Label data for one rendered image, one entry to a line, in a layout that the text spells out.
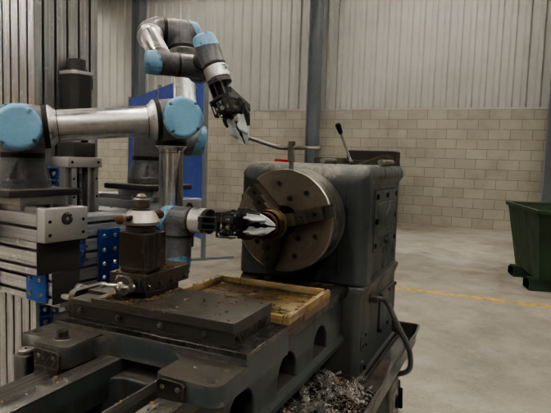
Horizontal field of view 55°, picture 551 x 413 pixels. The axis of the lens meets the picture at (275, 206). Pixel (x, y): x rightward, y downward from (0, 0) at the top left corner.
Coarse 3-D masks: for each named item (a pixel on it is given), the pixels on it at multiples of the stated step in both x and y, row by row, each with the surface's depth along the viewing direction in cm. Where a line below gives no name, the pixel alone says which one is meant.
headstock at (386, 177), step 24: (264, 168) 179; (288, 168) 176; (312, 168) 173; (336, 168) 170; (360, 168) 167; (384, 168) 185; (360, 192) 165; (384, 192) 188; (360, 216) 165; (384, 216) 189; (360, 240) 166; (384, 240) 193; (336, 264) 169; (360, 264) 167; (384, 264) 199
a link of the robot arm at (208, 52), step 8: (208, 32) 161; (200, 40) 160; (208, 40) 160; (216, 40) 162; (200, 48) 160; (208, 48) 160; (216, 48) 161; (200, 56) 161; (208, 56) 159; (216, 56) 160; (200, 64) 164; (208, 64) 159
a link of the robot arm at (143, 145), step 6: (138, 138) 186; (144, 138) 185; (150, 138) 186; (138, 144) 186; (144, 144) 186; (150, 144) 186; (138, 150) 186; (144, 150) 186; (150, 150) 186; (156, 150) 187; (138, 156) 187; (144, 156) 186; (150, 156) 186; (156, 156) 187
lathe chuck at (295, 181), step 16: (272, 176) 160; (288, 176) 157; (304, 176) 155; (272, 192) 160; (288, 192) 158; (304, 192) 156; (320, 192) 154; (304, 208) 156; (336, 208) 157; (304, 224) 156; (320, 224) 154; (336, 224) 156; (256, 240) 164; (288, 240) 159; (304, 240) 157; (320, 240) 155; (336, 240) 160; (256, 256) 164; (288, 256) 159; (304, 256) 157; (320, 256) 155
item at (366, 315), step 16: (384, 272) 193; (352, 288) 167; (368, 288) 173; (384, 288) 199; (352, 304) 168; (368, 304) 179; (384, 304) 199; (352, 320) 168; (368, 320) 180; (384, 320) 201; (352, 336) 168; (368, 336) 182; (384, 336) 205; (336, 352) 171; (352, 352) 169; (368, 352) 183; (336, 368) 171; (352, 368) 169; (368, 368) 180
